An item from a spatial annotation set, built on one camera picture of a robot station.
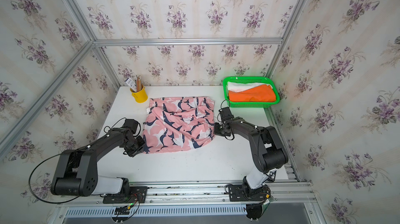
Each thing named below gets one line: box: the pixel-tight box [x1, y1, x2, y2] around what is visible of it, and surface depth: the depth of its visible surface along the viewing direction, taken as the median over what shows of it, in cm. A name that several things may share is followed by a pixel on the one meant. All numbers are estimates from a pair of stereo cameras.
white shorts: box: [226, 81, 273, 93], surface depth 113 cm
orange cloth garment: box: [228, 84, 277, 103], surface depth 107 cm
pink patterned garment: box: [143, 96, 216, 154], surface depth 97 cm
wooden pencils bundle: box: [134, 74, 144, 92], surface depth 106 cm
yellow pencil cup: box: [130, 84, 149, 104], surface depth 106 cm
